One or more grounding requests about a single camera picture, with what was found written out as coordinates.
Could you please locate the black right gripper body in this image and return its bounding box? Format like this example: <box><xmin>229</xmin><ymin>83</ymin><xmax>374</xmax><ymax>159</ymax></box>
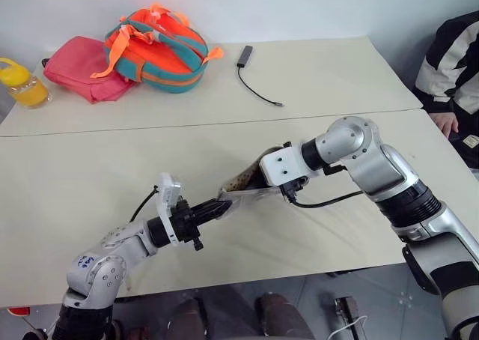
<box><xmin>280</xmin><ymin>175</ymin><xmax>311</xmax><ymax>205</ymax></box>

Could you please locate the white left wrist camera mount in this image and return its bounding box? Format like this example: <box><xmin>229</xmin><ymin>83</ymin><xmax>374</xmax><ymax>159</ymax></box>
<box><xmin>156</xmin><ymin>172</ymin><xmax>184</xmax><ymax>246</ymax></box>

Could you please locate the grey USB hub with cable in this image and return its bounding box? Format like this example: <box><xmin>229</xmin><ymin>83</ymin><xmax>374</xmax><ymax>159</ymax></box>
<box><xmin>235</xmin><ymin>45</ymin><xmax>286</xmax><ymax>108</ymax></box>

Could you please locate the person's bare hand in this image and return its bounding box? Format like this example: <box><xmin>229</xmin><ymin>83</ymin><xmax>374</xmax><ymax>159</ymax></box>
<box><xmin>429</xmin><ymin>109</ymin><xmax>461</xmax><ymax>136</ymax></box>

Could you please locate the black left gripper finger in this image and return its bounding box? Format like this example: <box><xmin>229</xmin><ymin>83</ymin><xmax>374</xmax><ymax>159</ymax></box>
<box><xmin>192</xmin><ymin>207</ymin><xmax>230</xmax><ymax>228</ymax></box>
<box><xmin>189</xmin><ymin>198</ymin><xmax>234</xmax><ymax>217</ymax></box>

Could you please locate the yellow drink bottle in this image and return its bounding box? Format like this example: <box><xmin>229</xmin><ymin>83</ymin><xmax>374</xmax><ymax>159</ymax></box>
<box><xmin>0</xmin><ymin>57</ymin><xmax>54</xmax><ymax>110</ymax></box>

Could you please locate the orange and teal backpack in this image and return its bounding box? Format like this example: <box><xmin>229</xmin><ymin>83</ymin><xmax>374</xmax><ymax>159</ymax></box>
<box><xmin>89</xmin><ymin>3</ymin><xmax>225</xmax><ymax>94</ymax></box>

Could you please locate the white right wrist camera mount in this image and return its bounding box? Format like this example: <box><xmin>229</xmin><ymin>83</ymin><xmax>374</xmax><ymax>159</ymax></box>
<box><xmin>259</xmin><ymin>145</ymin><xmax>323</xmax><ymax>187</ymax></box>

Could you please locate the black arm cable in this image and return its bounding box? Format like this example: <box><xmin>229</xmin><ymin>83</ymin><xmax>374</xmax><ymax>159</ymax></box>
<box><xmin>129</xmin><ymin>185</ymin><xmax>160</xmax><ymax>223</ymax></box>
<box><xmin>287</xmin><ymin>189</ymin><xmax>364</xmax><ymax>210</ymax></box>

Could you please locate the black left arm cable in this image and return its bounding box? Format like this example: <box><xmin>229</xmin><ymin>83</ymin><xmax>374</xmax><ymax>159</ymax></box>
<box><xmin>129</xmin><ymin>185</ymin><xmax>160</xmax><ymax>223</ymax></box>

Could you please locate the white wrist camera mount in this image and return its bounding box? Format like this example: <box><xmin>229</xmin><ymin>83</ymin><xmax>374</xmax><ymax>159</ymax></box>
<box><xmin>259</xmin><ymin>145</ymin><xmax>323</xmax><ymax>187</ymax></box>
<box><xmin>156</xmin><ymin>172</ymin><xmax>184</xmax><ymax>246</ymax></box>

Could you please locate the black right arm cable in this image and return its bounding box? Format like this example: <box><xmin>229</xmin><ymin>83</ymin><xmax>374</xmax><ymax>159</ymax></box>
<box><xmin>287</xmin><ymin>189</ymin><xmax>364</xmax><ymax>210</ymax></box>

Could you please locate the dark flat bar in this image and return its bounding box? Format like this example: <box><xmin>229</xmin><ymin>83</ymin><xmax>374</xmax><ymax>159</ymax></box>
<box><xmin>334</xmin><ymin>296</ymin><xmax>368</xmax><ymax>340</ymax></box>

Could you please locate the pink fabric bag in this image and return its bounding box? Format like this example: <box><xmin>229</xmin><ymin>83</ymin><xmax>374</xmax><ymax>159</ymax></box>
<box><xmin>42</xmin><ymin>35</ymin><xmax>136</xmax><ymax>105</ymax></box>

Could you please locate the person in black white jacket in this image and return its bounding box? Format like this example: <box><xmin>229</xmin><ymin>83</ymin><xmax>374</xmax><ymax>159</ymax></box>
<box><xmin>412</xmin><ymin>10</ymin><xmax>479</xmax><ymax>176</ymax></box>

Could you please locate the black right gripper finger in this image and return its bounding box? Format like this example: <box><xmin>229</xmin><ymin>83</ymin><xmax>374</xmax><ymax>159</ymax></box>
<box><xmin>247</xmin><ymin>169</ymin><xmax>273</xmax><ymax>191</ymax></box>
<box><xmin>260</xmin><ymin>141</ymin><xmax>293</xmax><ymax>158</ymax></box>

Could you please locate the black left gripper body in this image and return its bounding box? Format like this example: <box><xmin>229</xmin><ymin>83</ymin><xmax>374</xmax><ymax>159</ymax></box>
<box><xmin>171</xmin><ymin>198</ymin><xmax>205</xmax><ymax>252</ymax></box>

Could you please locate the thin white cable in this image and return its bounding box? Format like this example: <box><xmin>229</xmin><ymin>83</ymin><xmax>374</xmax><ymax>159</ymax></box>
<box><xmin>328</xmin><ymin>315</ymin><xmax>370</xmax><ymax>340</ymax></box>

